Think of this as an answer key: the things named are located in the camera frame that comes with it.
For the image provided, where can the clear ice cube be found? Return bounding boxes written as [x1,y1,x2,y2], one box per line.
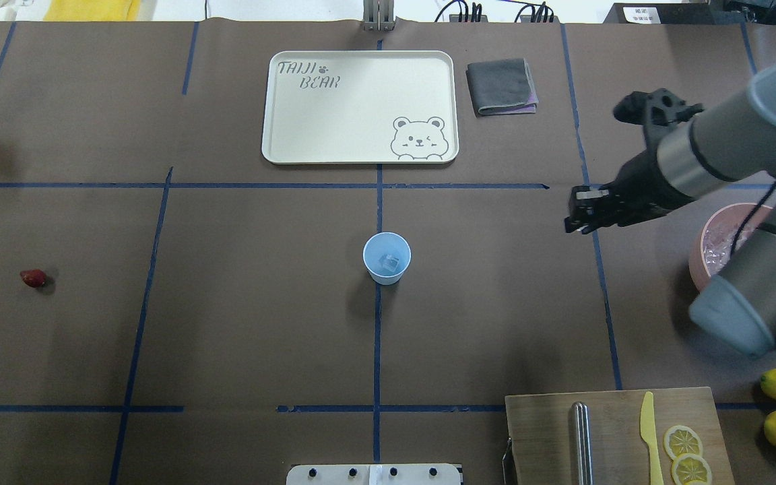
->
[379,254,401,277]

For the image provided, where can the yellow cloth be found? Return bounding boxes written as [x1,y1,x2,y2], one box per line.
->
[43,1,142,22]

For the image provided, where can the light blue cup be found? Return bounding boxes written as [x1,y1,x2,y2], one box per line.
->
[362,232,412,286]

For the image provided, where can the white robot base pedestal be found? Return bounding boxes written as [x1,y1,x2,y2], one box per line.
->
[286,463,464,484]

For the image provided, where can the pink bowl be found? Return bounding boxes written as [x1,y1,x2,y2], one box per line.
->
[688,203,772,291]

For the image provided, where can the lemon slice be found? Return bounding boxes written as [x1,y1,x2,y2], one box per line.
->
[662,424,703,461]
[670,453,713,484]

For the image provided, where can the red strawberry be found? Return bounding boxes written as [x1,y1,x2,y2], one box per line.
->
[20,268,47,288]

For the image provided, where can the metal handle tool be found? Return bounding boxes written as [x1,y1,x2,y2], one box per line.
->
[570,401,594,484]

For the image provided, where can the cream bear tray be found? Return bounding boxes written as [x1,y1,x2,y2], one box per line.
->
[261,51,459,165]

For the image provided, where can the yellow plastic knife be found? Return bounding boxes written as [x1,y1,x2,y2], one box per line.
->
[639,391,664,485]

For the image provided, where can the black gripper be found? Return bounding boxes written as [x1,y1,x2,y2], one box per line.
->
[564,88,703,234]

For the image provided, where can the wooden cutting board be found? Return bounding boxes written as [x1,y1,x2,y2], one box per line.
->
[505,387,735,484]

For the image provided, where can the aluminium frame post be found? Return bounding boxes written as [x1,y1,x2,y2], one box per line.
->
[362,0,396,32]

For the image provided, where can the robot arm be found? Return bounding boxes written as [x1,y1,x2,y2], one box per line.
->
[564,64,776,357]

